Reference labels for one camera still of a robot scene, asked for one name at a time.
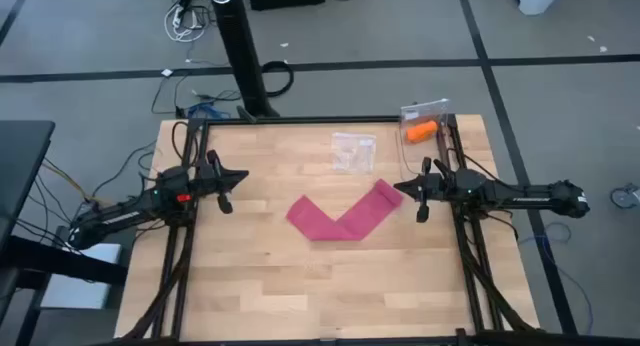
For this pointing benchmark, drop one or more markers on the orange bandage roll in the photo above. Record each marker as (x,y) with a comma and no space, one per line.
(421,131)

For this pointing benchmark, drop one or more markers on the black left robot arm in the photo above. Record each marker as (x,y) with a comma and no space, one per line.
(120,217)

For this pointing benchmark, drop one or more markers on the white paper scrap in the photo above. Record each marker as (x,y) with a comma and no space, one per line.
(166,72)

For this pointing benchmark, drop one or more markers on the white box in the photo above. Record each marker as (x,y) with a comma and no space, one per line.
(75,291)

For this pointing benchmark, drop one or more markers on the black aluminium table frame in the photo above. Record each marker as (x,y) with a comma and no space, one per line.
(325,120)

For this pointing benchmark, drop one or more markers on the red tape tag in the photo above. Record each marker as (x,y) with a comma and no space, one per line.
(183,198)

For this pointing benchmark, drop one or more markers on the grey caster wheel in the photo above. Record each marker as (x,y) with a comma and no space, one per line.
(622,197)

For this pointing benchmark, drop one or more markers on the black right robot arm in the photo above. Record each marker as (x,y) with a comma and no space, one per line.
(525,198)

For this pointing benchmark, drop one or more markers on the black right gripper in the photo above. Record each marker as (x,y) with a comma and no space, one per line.
(437,188)

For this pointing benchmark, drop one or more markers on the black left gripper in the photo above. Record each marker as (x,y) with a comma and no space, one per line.
(207,181)

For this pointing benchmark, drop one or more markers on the black desk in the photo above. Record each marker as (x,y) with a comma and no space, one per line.
(22,156)

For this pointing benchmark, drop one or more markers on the clear zip bag with label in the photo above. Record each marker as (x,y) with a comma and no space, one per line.
(425,111)

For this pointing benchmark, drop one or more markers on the pink elastic bandage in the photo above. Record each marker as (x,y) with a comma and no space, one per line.
(320,228)

